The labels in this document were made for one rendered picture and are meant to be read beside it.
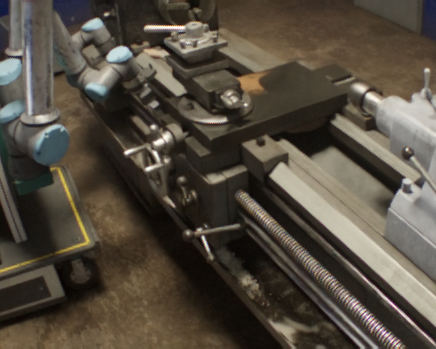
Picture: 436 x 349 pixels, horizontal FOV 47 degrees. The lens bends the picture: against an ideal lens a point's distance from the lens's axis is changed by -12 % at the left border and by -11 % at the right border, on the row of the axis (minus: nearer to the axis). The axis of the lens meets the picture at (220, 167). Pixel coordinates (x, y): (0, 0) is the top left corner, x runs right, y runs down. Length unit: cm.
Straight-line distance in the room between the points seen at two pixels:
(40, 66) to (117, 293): 119
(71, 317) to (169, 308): 46
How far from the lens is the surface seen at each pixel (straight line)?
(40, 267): 232
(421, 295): 135
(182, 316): 238
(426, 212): 136
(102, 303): 250
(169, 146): 179
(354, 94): 157
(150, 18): 260
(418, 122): 137
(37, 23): 174
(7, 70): 242
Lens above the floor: 183
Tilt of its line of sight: 35 degrees down
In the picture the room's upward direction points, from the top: 4 degrees counter-clockwise
